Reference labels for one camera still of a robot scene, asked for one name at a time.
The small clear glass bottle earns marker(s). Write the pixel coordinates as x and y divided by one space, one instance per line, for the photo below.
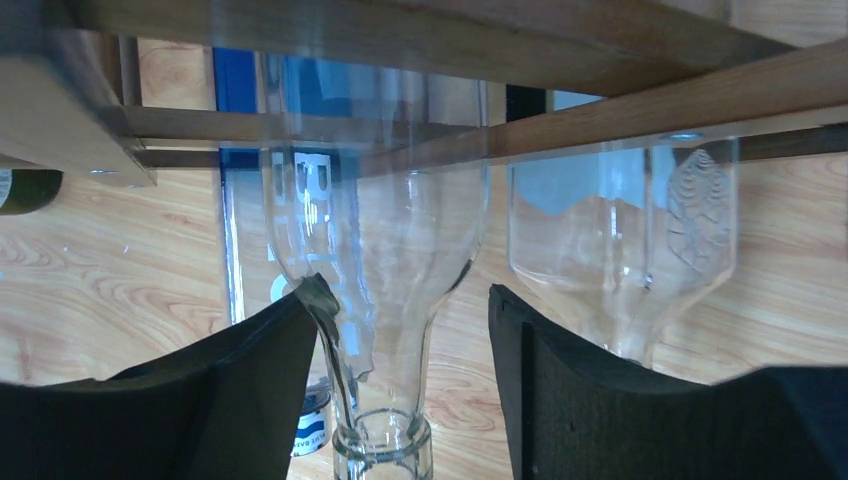
375 192

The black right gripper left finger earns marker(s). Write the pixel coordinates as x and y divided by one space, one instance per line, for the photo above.
225 407

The brown wooden wine rack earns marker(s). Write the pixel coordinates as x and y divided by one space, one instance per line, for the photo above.
659 73

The tall clear glass bottle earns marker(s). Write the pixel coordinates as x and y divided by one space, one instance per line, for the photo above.
619 243

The blue labelled clear bottle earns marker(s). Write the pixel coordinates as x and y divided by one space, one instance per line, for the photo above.
255 279

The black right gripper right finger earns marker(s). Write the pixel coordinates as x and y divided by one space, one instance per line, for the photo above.
573 410

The dark green wine bottle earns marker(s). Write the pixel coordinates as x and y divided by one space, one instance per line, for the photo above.
25 191

